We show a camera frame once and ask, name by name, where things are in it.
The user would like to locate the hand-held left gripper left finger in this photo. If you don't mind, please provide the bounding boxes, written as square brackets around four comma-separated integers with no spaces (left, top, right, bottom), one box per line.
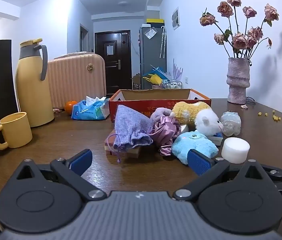
[16,149,107,201]

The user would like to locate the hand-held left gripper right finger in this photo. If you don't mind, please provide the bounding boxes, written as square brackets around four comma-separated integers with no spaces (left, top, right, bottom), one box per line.
[172,149,272,201]

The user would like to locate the small blue white box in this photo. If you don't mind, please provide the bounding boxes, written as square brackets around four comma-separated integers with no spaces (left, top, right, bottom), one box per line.
[210,133,223,146]

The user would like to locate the yellow white plush sheep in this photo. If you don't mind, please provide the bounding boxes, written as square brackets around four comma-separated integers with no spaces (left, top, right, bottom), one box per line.
[171,101,224,137]

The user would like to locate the purple satin scrunchie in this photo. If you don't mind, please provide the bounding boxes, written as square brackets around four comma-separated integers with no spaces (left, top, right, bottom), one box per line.
[149,115,182,157]

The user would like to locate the iridescent plastic bag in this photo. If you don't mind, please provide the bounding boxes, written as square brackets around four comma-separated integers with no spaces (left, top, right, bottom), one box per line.
[220,111,242,137]

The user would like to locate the pink layered sponge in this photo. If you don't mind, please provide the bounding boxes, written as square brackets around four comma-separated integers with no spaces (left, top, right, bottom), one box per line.
[104,130,144,159]

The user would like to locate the purple knitted pouch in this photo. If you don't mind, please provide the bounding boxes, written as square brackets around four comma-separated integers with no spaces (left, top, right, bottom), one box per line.
[107,104,154,163]

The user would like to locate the red cardboard box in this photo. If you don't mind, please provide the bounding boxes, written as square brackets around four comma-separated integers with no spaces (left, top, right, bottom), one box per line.
[109,88,212,123]

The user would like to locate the blue plush toy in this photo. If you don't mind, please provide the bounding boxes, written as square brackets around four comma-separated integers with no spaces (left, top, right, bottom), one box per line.
[172,130,219,165]

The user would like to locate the yellow crumbs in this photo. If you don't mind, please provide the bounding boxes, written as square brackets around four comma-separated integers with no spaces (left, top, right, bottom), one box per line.
[257,110,281,122]

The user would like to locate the blue tissue pack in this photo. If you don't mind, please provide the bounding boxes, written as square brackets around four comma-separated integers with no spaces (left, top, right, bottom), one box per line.
[71,96,110,121]

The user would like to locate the orange fruit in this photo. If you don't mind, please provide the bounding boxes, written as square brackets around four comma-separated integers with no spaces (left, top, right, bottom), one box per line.
[64,100,78,114]

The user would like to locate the lilac fluffy scrunchie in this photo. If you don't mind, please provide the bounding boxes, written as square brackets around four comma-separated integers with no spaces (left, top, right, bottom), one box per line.
[150,107,173,120]

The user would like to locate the yellow mug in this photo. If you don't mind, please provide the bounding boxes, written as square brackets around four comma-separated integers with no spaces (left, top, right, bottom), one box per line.
[0,112,33,151]

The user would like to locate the pink ribbed suitcase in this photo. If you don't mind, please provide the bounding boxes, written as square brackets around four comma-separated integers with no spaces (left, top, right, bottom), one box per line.
[47,51,107,110]

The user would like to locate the yellow thermos jug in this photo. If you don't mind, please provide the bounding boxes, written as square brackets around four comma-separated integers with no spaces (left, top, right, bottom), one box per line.
[15,38,55,128]

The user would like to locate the pink textured vase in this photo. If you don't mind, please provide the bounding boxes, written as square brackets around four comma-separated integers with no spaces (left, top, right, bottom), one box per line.
[226,57,252,104]

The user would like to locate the dark brown entrance door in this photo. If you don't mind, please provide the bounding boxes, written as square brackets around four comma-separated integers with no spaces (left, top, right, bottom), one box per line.
[94,31,131,95]

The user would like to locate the purple feather decoration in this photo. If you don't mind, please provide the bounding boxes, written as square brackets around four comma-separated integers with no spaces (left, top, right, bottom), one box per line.
[172,58,184,83]

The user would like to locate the yellow watering can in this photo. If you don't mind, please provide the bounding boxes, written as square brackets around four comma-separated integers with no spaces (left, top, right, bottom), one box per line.
[143,74,162,86]

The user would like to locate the blue plastic items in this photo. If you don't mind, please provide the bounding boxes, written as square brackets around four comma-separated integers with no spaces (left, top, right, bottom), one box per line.
[143,65,169,80]

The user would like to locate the grey refrigerator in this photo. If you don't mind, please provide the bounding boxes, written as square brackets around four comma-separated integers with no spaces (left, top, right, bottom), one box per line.
[139,25,167,90]

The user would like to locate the bunch of dried pink roses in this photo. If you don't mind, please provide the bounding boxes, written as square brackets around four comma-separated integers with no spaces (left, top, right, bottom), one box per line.
[200,0,280,67]

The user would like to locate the grey interior doorway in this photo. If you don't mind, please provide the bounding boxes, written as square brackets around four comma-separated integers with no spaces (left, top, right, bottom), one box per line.
[79,23,90,53]

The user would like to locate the white folded umbrella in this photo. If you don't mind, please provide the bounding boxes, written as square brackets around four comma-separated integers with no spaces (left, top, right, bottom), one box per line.
[159,26,167,59]

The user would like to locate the clear plastic pouch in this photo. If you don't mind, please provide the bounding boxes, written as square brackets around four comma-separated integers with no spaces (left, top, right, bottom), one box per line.
[145,28,158,40]

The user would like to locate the wire cart with bottles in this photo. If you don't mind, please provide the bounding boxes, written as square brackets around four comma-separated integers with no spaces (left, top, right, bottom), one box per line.
[161,79,183,90]

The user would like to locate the white wall panel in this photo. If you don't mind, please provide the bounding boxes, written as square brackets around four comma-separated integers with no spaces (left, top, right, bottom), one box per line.
[172,7,182,31]

